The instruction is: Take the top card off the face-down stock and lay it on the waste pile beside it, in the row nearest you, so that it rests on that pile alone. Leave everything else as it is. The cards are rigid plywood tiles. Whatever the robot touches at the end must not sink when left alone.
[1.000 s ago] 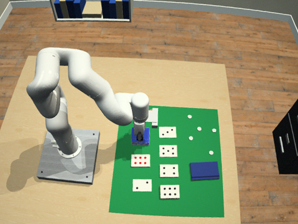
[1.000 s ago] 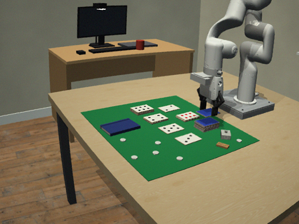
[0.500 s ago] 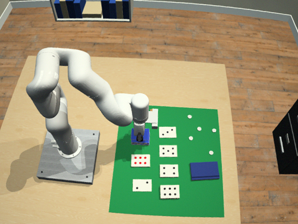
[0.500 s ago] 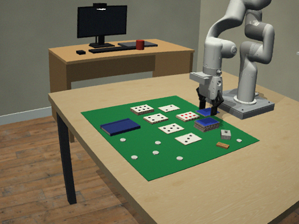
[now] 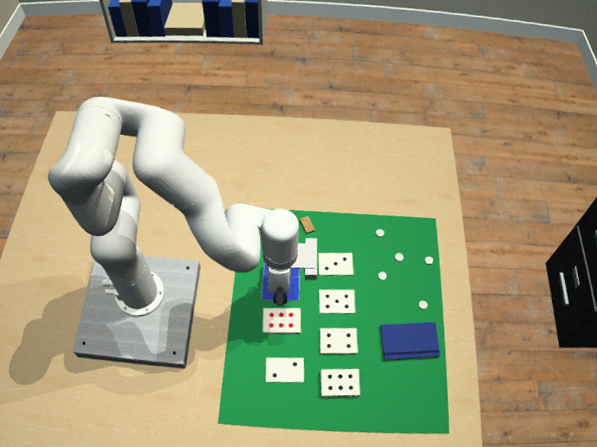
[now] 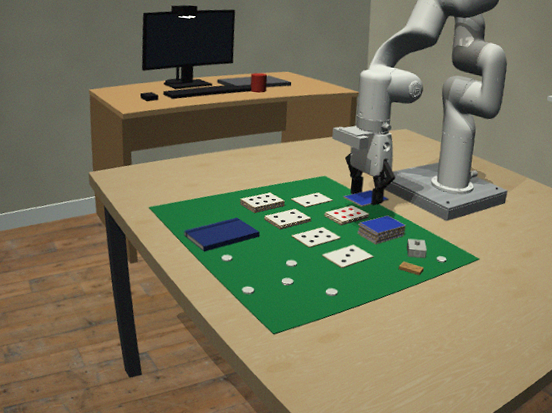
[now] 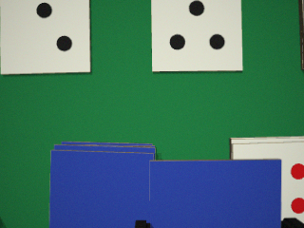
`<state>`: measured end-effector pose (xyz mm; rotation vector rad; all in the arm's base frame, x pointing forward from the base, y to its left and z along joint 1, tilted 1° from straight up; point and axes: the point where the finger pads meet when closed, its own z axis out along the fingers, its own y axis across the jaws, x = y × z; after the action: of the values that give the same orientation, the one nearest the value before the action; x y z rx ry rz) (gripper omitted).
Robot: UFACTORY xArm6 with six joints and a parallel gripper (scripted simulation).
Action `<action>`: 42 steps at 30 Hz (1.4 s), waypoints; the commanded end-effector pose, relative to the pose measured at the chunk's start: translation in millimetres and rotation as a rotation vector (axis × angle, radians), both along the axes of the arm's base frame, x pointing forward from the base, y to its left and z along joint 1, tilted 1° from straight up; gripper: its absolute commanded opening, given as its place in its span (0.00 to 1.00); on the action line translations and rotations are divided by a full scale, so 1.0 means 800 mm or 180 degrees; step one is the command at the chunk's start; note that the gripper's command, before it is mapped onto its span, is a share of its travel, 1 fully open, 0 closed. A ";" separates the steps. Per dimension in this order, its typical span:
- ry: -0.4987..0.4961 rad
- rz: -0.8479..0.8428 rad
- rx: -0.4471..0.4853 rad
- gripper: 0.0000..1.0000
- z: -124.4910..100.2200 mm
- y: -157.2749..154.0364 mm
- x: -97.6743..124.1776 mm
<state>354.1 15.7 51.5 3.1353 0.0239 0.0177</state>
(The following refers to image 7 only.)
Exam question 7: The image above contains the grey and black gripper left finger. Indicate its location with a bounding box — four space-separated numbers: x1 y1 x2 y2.
135 220 150 228

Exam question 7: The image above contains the green felt mat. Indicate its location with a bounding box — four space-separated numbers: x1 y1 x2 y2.
0 0 304 228

